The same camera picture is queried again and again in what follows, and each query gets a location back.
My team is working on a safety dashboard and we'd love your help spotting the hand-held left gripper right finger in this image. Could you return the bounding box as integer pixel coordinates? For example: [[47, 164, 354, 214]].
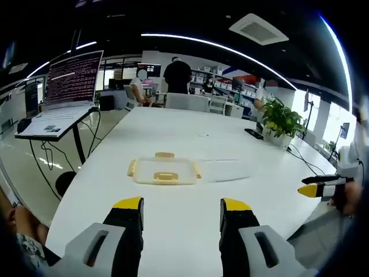
[[219, 197, 307, 277]]

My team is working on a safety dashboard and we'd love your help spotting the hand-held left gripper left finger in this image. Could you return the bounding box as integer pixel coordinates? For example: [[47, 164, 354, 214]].
[[65, 196, 145, 277]]

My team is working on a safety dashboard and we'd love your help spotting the person's right hand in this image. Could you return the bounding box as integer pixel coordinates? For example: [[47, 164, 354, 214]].
[[330, 181, 365, 216]]

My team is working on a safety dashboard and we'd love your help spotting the black tripod with device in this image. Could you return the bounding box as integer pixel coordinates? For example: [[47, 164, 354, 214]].
[[327, 122, 351, 162]]

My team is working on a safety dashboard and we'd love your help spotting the person's patterned clothing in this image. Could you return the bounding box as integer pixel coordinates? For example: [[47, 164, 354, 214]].
[[0, 201, 60, 277]]

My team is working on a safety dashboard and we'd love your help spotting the round black stand base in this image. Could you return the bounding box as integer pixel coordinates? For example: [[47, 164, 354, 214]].
[[55, 171, 77, 197]]

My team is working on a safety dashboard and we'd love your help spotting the monitor on black pole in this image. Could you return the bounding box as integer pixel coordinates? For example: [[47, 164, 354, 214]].
[[303, 88, 314, 137]]

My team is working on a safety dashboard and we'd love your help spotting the green potted plant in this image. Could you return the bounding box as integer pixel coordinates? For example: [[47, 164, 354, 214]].
[[260, 97, 307, 148]]

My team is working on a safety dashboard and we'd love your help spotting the black device on table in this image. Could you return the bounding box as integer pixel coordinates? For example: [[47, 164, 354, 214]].
[[244, 128, 265, 141]]

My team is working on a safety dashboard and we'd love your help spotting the clear lid with yellow clips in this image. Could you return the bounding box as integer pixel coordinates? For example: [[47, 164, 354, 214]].
[[127, 151, 202, 186]]

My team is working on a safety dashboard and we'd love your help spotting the black laptop stand table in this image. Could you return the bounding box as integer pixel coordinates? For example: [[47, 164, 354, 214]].
[[13, 106, 101, 166]]

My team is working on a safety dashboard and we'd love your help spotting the shelf with white boxes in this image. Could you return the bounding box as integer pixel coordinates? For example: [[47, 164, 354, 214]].
[[190, 65, 258, 99]]

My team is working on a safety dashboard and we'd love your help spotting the white ceiling air vent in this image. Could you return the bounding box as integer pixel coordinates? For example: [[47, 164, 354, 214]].
[[228, 12, 290, 46]]

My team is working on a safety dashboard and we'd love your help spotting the open silver laptop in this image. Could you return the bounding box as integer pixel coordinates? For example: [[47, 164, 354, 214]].
[[14, 50, 105, 137]]

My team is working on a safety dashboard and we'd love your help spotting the long curved ceiling light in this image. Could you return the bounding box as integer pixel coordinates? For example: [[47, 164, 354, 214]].
[[140, 32, 298, 91]]

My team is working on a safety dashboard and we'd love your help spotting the black cable on table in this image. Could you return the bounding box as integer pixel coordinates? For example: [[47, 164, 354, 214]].
[[286, 143, 327, 176]]

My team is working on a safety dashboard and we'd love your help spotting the red wall screen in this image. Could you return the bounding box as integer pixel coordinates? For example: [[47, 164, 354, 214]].
[[137, 63, 162, 78]]

